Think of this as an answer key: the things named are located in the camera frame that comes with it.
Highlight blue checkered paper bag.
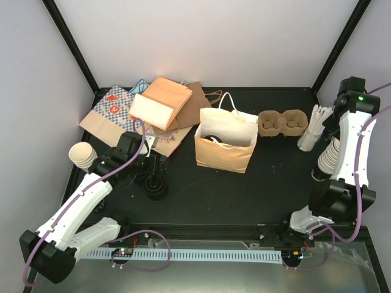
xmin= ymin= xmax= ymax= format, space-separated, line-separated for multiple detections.
xmin=79 ymin=85 xmax=141 ymax=147

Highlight black cup lid stack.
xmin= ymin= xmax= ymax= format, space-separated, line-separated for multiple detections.
xmin=144 ymin=175 xmax=169 ymax=201

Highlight right stack of paper cups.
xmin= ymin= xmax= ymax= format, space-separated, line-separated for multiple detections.
xmin=311 ymin=138 xmax=340 ymax=181

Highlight folded orange paper bag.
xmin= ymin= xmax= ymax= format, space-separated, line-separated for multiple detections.
xmin=129 ymin=76 xmax=192 ymax=130

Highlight left black frame post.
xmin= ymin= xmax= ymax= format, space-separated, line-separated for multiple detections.
xmin=42 ymin=0 xmax=100 ymax=93

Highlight left stack of paper cups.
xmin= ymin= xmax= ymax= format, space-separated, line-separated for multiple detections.
xmin=68 ymin=142 xmax=98 ymax=173

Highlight cup of white straws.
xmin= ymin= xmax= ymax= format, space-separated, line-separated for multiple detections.
xmin=297 ymin=104 xmax=332 ymax=152

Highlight right black frame post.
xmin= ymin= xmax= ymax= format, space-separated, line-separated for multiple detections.
xmin=312 ymin=0 xmax=371 ymax=94

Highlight stack of paper cups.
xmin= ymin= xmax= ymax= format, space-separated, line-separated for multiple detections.
xmin=68 ymin=142 xmax=98 ymax=173
xmin=311 ymin=138 xmax=340 ymax=181

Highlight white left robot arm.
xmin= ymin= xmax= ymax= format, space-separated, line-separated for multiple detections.
xmin=19 ymin=132 xmax=168 ymax=284

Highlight black frame post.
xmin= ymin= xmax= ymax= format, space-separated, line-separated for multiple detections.
xmin=312 ymin=0 xmax=371 ymax=94
xmin=42 ymin=0 xmax=100 ymax=93

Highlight dark brown paper bag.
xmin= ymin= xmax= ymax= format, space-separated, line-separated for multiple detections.
xmin=175 ymin=82 xmax=222 ymax=129

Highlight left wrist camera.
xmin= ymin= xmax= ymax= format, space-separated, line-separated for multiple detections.
xmin=140 ymin=134 xmax=158 ymax=157

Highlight cream cakes printed paper bag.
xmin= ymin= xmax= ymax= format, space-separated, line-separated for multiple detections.
xmin=144 ymin=123 xmax=192 ymax=157

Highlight light blue paper bag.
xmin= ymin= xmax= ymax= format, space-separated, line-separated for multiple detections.
xmin=128 ymin=79 xmax=150 ymax=95

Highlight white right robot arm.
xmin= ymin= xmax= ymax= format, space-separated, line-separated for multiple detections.
xmin=277 ymin=76 xmax=381 ymax=246

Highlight white slotted cable duct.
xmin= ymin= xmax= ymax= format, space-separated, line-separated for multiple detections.
xmin=84 ymin=247 xmax=283 ymax=264

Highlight cardboard cup carrier stack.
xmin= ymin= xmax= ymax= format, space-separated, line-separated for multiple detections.
xmin=258 ymin=109 xmax=309 ymax=137

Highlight orange kraft paper bag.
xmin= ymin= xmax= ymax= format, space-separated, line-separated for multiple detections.
xmin=194 ymin=92 xmax=258 ymax=173

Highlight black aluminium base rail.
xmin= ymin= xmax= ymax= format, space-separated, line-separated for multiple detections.
xmin=122 ymin=223 xmax=315 ymax=248

